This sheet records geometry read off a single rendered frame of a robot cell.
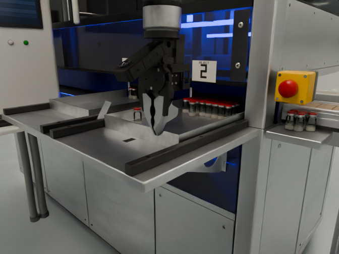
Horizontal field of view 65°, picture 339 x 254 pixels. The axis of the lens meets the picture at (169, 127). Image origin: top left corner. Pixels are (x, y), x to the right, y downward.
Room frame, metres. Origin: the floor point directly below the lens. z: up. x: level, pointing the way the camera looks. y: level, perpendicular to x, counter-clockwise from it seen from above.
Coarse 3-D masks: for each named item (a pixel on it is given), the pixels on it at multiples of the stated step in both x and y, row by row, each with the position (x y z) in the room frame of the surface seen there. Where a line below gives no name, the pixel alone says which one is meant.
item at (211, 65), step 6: (198, 60) 0.80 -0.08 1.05; (204, 60) 0.79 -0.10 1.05; (192, 66) 0.82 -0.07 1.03; (198, 66) 0.80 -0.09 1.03; (210, 66) 0.77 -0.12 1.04; (192, 72) 0.82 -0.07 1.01; (198, 72) 0.80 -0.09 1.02; (210, 72) 0.77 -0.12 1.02; (192, 78) 0.82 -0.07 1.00; (198, 78) 0.80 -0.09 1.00; (204, 78) 0.78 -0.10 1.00; (210, 78) 0.77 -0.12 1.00
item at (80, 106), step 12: (72, 96) 0.98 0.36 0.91; (84, 96) 1.01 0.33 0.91; (96, 96) 1.05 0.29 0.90; (108, 96) 1.09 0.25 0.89; (120, 96) 1.14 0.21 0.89; (60, 108) 0.86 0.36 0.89; (72, 108) 0.81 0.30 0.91; (84, 108) 0.76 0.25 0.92; (96, 108) 0.76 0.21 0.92; (120, 108) 0.82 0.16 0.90
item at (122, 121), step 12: (180, 108) 0.91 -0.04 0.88; (108, 120) 0.67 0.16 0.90; (120, 120) 0.64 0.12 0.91; (132, 120) 0.75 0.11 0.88; (144, 120) 0.75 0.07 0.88; (180, 120) 0.75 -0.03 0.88; (192, 120) 0.75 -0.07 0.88; (204, 120) 0.75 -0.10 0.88; (216, 120) 0.75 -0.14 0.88; (228, 120) 0.65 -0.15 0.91; (120, 132) 0.64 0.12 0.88; (132, 132) 0.61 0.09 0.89; (144, 132) 0.58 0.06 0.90; (168, 132) 0.53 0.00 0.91; (180, 132) 0.63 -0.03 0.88; (192, 132) 0.54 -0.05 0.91; (204, 132) 0.58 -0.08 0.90; (168, 144) 0.53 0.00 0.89
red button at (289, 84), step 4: (288, 80) 0.60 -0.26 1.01; (292, 80) 0.60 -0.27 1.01; (280, 84) 0.60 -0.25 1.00; (284, 84) 0.60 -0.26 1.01; (288, 84) 0.59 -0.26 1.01; (292, 84) 0.59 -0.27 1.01; (296, 84) 0.59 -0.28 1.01; (280, 88) 0.60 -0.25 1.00; (284, 88) 0.59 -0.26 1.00; (288, 88) 0.59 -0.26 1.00; (292, 88) 0.58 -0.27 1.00; (296, 88) 0.58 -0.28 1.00; (280, 92) 0.60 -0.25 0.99; (284, 92) 0.59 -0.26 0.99; (288, 92) 0.59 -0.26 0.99; (292, 92) 0.58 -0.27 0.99; (296, 92) 0.59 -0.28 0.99; (284, 96) 0.60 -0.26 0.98; (288, 96) 0.59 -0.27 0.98; (292, 96) 0.59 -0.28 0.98
